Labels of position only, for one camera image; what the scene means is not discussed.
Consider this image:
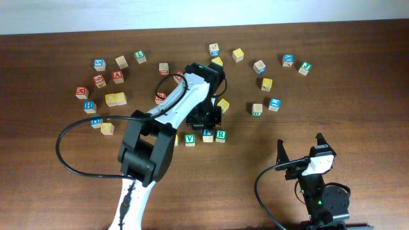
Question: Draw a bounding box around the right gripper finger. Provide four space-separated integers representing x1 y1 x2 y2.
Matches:
314 133 334 156
276 139 289 165

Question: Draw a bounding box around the blue P block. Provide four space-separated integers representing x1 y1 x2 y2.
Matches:
202 129 213 143

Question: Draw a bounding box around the green V block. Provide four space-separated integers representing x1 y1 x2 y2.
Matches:
185 134 196 147

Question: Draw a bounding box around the yellow C block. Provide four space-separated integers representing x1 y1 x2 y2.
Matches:
174 134 178 146

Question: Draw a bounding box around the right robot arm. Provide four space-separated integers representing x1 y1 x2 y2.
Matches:
276 133 374 229

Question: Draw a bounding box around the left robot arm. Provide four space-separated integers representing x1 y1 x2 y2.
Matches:
110 63 226 229

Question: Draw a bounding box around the yellow block centre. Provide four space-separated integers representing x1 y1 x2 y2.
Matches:
217 98 230 113

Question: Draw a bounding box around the red A block tilted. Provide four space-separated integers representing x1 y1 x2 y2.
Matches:
173 71 184 84

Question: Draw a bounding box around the red O block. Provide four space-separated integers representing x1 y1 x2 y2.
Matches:
155 93 166 104

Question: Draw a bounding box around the wooden block green R side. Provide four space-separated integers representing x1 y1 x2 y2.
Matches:
252 103 263 116

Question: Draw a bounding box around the blue I block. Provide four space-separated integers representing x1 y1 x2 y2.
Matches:
268 98 281 112

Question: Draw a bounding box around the yellow block near Z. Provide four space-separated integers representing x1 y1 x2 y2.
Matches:
211 57 223 66

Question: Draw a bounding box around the red I side block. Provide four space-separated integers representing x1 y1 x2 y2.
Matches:
158 63 169 75

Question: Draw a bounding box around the yellow block top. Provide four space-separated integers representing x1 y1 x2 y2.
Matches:
232 48 244 63

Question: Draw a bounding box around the wooden block blue D side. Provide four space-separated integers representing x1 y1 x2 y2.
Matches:
253 60 266 74

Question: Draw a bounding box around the green J block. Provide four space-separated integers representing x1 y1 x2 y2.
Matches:
298 61 313 76

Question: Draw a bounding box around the yellow block right of pair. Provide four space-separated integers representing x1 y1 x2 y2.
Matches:
114 92 127 105

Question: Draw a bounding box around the yellow block of pair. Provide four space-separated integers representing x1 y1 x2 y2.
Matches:
105 93 117 107
114 92 127 105

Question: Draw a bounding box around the blue X block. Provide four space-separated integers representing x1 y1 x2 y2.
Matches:
282 54 295 67

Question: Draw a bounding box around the green L block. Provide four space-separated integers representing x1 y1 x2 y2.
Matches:
134 50 147 64

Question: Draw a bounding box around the yellow block left of pair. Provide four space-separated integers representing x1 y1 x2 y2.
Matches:
105 93 117 107

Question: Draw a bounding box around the plain wooden block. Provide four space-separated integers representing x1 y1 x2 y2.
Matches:
115 56 128 69

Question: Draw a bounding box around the yellow O block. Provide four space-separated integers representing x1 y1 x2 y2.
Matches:
100 123 114 135

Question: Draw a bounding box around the blue H block lower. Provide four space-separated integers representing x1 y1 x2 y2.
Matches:
90 115 103 128

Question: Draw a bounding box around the blue h block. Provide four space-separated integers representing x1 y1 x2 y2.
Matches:
90 115 103 128
83 101 96 114

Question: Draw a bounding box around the red 6 block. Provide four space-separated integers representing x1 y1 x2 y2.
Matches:
93 74 106 88

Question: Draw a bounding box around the blue H block upper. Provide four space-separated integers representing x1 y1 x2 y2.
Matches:
83 101 96 114

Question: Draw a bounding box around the blue S block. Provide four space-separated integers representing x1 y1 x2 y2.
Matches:
93 59 106 72

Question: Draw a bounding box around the red M block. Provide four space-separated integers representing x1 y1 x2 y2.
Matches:
75 87 89 100

